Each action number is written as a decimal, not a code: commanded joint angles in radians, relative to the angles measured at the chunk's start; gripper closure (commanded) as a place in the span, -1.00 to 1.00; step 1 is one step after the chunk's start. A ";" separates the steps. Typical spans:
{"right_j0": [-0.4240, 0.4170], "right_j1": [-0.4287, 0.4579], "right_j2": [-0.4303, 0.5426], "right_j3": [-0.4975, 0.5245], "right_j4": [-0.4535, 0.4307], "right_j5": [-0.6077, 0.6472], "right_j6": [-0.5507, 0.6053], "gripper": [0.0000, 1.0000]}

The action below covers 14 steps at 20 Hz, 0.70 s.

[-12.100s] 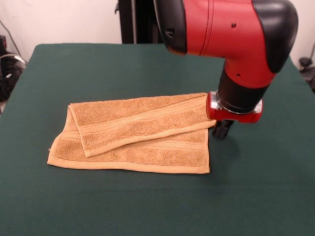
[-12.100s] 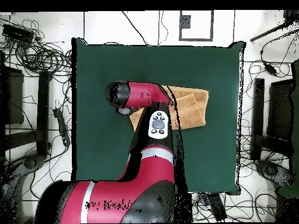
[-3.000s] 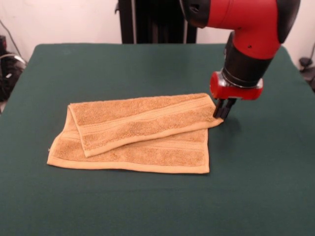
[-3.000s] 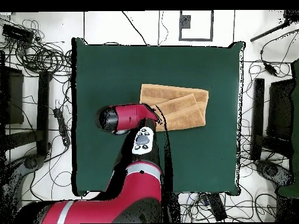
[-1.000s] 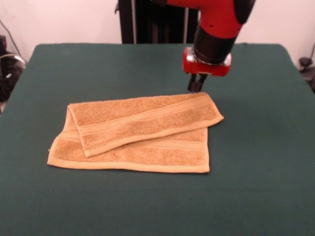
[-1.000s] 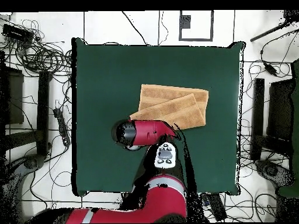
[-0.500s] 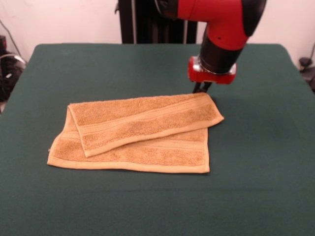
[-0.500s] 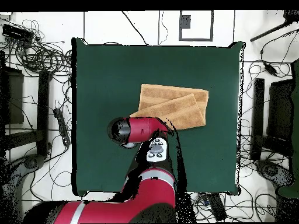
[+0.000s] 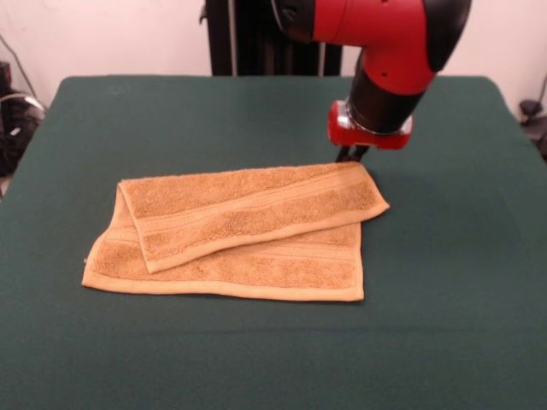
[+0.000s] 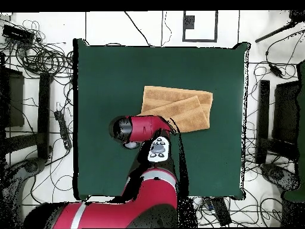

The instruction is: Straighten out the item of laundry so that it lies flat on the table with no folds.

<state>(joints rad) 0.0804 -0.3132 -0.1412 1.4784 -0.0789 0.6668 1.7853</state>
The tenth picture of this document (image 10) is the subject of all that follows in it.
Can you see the orange terry towel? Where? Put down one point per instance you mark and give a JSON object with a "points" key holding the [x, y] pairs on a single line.
{"points": [[185, 107]]}

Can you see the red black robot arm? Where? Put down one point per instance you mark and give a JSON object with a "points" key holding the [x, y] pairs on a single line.
{"points": [[152, 195]]}

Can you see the dark green table cloth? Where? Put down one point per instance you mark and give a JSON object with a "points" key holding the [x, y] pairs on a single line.
{"points": [[107, 95]]}

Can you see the black power strip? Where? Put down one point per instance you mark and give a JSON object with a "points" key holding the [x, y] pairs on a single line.
{"points": [[63, 130], [221, 212]]}

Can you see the dark grey square patch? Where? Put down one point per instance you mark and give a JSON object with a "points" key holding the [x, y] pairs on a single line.
{"points": [[189, 22]]}

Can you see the black stand base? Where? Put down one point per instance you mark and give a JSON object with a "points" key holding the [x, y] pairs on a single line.
{"points": [[276, 175], [31, 167]]}

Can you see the dark box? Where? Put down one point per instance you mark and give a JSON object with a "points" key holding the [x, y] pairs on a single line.
{"points": [[286, 112], [14, 97]]}

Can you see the black power adapter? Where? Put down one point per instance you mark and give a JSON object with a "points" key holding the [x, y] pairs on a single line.
{"points": [[276, 70]]}

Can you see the black tripod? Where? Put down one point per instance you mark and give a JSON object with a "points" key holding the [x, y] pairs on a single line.
{"points": [[271, 34]]}

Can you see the black electronics box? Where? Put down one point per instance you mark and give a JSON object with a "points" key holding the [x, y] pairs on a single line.
{"points": [[16, 34]]}

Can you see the grey square frame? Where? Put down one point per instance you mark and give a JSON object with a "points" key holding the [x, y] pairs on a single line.
{"points": [[184, 35]]}

